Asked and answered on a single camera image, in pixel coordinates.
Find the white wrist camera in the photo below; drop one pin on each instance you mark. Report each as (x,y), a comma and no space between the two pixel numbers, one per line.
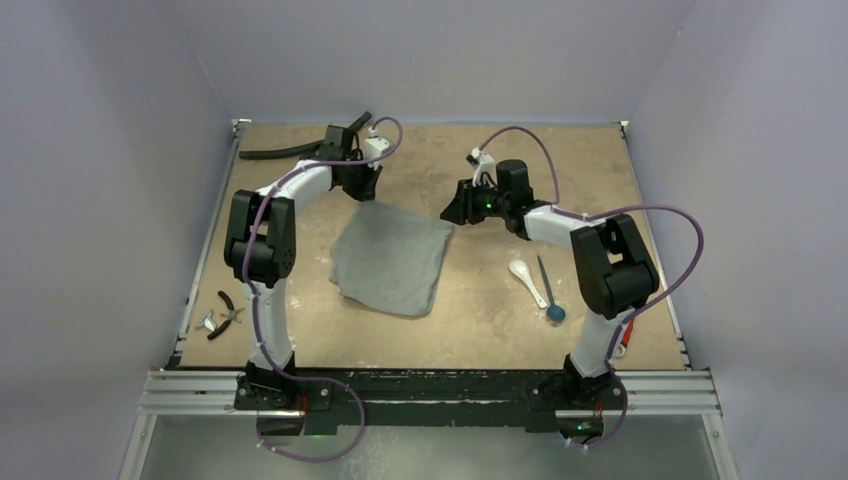
(484,167)
(375,147)

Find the red adjustable wrench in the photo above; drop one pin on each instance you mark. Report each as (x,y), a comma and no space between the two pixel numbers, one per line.
(623,341)

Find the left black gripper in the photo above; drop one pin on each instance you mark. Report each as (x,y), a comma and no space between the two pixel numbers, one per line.
(367,192)

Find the aluminium frame rail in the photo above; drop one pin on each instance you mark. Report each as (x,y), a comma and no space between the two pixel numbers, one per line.
(205,393)

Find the black foam tube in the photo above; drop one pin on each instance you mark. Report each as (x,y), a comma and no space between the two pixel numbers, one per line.
(298,150)

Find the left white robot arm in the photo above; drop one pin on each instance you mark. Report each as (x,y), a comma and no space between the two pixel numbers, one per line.
(260,247)

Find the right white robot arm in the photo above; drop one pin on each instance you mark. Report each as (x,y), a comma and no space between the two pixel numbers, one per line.
(614,271)

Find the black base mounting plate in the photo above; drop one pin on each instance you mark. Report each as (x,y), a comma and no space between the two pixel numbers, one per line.
(537,401)

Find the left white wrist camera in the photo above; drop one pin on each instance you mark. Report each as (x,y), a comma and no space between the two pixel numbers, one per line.
(375,147)

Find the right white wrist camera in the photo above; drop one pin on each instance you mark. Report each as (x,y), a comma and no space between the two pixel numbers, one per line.
(484,167)

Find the grey cloth napkin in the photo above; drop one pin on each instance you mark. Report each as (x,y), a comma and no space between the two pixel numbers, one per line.
(390,259)

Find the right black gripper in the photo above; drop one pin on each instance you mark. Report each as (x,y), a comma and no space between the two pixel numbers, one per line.
(465,204)

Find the black handled pliers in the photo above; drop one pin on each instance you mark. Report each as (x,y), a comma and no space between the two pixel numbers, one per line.
(231,315)

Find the small silver metal clip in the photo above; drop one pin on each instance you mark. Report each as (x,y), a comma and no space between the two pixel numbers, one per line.
(207,322)

